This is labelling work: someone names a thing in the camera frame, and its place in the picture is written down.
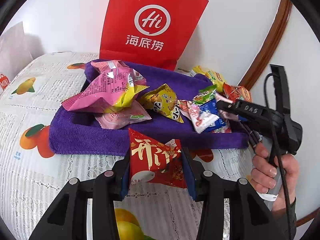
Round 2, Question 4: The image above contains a pink barcode snack packet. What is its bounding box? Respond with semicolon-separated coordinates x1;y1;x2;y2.
91;60;127;73

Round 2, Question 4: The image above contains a red gold snack packet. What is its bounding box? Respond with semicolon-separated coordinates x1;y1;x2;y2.
129;128;187;189

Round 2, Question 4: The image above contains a fruit print tablecloth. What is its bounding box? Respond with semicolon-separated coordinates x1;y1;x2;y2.
0;51;256;240

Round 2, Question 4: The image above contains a blue snack packet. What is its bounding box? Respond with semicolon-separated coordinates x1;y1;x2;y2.
200;99;226;132

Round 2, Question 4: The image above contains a pale pink peach packet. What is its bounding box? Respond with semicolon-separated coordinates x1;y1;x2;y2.
94;101;152;129

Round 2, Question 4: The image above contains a yellow chips bag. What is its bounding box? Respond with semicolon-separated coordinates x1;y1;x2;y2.
190;66;225;93

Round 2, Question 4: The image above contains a green chicken snack packet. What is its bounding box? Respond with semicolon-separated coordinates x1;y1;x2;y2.
192;85;217;105

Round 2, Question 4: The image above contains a white Miniso paper bag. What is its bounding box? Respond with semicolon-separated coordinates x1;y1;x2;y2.
0;22;33;93

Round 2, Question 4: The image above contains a purple towel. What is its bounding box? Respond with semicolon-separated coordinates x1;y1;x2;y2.
48;62;248;156

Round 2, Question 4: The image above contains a large pink snack bag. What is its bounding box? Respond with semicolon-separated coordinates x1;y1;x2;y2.
62;67;148;113

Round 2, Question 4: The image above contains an orange chips bag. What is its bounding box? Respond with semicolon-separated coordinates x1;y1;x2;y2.
223;83;252;102

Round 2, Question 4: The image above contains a yellow snack packet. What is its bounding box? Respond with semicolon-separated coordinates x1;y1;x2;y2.
138;83;184;123

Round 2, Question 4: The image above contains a red paper shopping bag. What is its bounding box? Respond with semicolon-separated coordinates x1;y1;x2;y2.
99;0;208;70

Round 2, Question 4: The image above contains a brown wooden door frame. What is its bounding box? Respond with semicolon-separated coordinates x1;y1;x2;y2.
239;0;292;90

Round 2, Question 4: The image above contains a strawberry print snack packet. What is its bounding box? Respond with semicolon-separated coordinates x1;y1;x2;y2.
177;100;214;134

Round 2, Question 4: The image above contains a person's right hand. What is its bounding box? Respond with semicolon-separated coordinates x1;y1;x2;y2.
251;142;299;216

